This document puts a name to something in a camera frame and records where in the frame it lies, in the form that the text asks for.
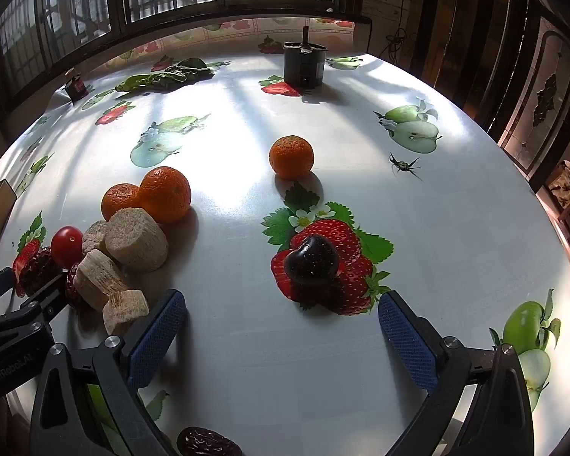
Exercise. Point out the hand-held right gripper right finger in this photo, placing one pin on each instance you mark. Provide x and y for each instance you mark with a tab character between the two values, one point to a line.
406	342

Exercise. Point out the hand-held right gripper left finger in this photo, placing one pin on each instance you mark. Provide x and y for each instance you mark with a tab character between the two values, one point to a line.
156	339

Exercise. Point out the dried red date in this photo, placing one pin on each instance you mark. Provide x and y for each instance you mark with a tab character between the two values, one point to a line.
72	287
37	270
209	442

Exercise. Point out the brown bread roll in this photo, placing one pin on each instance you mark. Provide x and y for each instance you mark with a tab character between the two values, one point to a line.
99	280
135	242
123	311

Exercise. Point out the beige biscuit chunk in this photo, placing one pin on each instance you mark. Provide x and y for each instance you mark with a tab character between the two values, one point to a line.
93	236

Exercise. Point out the dark heart-shaped cherry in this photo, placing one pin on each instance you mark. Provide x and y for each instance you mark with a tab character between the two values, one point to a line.
312	261

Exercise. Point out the red cherry tomato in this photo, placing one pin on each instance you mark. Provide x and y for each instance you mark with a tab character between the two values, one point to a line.
66	246

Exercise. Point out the fruit-print tablecloth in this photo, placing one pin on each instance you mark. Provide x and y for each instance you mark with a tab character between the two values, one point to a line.
247	365

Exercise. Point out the orange mandarin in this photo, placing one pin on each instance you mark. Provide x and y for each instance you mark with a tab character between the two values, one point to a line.
118	202
166	194
290	157

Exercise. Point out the small green fruit calyx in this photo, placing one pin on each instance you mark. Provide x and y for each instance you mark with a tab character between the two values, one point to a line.
403	164

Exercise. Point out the small dark clamp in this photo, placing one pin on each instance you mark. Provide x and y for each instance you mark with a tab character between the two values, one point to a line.
76	88

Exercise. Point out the green leafy vegetable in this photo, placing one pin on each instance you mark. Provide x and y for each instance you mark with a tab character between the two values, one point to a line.
171	76

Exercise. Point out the wooden door with glass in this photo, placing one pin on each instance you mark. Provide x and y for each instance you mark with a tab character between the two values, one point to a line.
546	95

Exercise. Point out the black cylindrical container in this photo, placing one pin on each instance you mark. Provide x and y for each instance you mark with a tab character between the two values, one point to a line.
304	66

